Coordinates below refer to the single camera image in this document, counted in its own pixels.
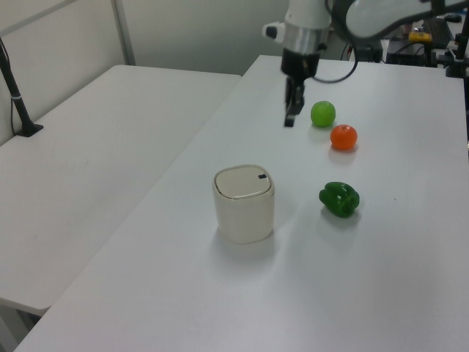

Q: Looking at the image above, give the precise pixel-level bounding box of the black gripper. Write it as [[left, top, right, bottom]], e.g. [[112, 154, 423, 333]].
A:
[[281, 48, 321, 128]]

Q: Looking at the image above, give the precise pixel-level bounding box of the cream bin lid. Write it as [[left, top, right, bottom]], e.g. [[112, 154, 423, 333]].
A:
[[214, 166, 274, 201]]

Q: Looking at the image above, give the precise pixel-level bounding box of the cream garbage bin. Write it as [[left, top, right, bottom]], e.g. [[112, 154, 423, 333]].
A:
[[212, 164, 276, 246]]

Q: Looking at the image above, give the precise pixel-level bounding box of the green apple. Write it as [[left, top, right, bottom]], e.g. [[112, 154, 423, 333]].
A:
[[310, 100, 336, 128]]

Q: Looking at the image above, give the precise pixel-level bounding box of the orange tangerine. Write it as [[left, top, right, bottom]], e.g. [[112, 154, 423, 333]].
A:
[[330, 124, 358, 151]]

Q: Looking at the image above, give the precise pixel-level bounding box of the green bell pepper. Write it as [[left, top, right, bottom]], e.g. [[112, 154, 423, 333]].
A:
[[317, 181, 361, 219]]

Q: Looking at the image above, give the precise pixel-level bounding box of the black equipment box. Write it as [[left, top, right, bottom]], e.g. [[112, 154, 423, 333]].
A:
[[386, 38, 439, 67]]

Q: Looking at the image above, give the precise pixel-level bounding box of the black clamp stand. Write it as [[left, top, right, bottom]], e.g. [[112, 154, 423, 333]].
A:
[[435, 21, 469, 78]]

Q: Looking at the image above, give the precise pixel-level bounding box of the white side table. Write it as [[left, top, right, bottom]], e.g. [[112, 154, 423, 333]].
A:
[[0, 65, 243, 352]]

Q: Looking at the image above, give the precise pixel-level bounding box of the black pole with base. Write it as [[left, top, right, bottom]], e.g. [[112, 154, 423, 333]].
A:
[[0, 36, 44, 138]]

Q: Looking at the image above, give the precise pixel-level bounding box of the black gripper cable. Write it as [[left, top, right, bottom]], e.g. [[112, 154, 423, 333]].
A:
[[309, 40, 360, 85]]

